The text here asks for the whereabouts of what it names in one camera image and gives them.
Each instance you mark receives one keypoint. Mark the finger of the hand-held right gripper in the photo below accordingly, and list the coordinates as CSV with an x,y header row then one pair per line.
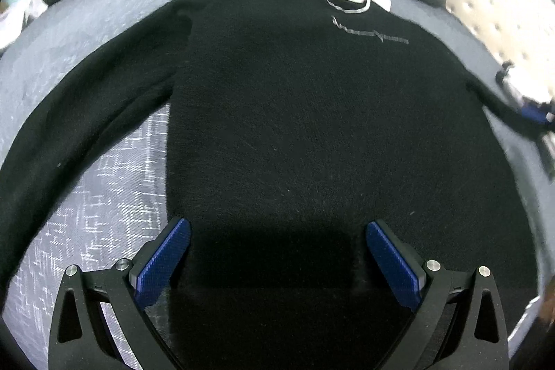
x,y
535,115

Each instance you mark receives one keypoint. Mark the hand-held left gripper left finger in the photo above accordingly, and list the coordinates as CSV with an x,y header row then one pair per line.
x,y
162,261

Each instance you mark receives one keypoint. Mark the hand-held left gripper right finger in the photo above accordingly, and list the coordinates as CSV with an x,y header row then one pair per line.
x,y
392,261

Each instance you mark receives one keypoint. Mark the black sweater with white trim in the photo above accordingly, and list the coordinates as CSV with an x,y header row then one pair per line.
x,y
303,114

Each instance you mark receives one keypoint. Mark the folded white and black clothes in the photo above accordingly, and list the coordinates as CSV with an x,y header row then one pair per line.
x,y
509,81

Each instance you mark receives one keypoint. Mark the blue patterned bed cover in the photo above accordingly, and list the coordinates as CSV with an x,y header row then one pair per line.
x,y
117,188

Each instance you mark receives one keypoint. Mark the cream tufted headboard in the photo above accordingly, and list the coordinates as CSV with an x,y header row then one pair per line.
x,y
490,6

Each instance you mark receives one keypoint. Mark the light grey crumpled sheet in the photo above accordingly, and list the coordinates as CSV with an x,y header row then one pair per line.
x,y
17,21

